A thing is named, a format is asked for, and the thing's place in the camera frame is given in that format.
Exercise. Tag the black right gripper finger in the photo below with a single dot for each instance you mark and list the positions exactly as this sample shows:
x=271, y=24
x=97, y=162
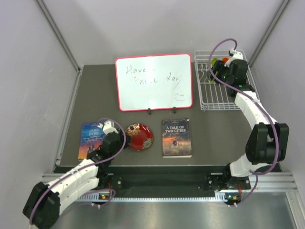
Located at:
x=218, y=65
x=219, y=75

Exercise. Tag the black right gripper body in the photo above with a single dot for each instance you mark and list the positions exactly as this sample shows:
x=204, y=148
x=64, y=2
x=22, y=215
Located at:
x=226, y=77

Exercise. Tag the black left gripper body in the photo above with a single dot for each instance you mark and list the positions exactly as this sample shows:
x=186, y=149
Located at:
x=120, y=144

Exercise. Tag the red floral plate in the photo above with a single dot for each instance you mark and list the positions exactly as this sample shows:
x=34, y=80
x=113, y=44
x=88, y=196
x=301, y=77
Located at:
x=141, y=136

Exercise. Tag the lime green plate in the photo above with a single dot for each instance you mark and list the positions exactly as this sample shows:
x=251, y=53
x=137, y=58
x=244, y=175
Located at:
x=210, y=77

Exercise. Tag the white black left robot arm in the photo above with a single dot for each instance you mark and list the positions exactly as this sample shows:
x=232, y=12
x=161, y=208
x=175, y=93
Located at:
x=48, y=201

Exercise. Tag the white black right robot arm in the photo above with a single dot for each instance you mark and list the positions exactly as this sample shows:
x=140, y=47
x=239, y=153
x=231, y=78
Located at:
x=267, y=143

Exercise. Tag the orange plate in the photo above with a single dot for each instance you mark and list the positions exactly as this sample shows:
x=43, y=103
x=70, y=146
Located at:
x=225, y=59

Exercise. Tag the Jane Eyre book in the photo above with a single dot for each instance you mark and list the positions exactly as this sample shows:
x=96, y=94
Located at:
x=91, y=137

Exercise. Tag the pink framed whiteboard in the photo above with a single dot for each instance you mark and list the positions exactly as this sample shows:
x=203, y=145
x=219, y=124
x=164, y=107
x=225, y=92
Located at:
x=154, y=82

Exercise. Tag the Tale of Two Cities book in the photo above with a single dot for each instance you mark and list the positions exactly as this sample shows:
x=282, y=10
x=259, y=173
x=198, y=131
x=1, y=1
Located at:
x=176, y=140

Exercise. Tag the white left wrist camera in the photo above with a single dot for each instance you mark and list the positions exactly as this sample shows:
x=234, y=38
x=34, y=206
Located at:
x=107, y=127

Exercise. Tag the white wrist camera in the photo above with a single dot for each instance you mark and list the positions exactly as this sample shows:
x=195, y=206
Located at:
x=234, y=55
x=107, y=127

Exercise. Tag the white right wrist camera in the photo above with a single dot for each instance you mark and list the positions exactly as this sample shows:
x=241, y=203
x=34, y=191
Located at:
x=234, y=55

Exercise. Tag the white wire dish rack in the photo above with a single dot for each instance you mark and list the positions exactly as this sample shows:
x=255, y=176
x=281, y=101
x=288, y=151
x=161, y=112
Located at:
x=216, y=96

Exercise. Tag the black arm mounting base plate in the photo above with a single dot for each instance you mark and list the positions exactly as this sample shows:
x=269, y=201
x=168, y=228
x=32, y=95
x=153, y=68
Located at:
x=172, y=181

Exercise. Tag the aluminium frame rail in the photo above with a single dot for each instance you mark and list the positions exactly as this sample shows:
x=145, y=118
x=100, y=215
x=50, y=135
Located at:
x=270, y=183

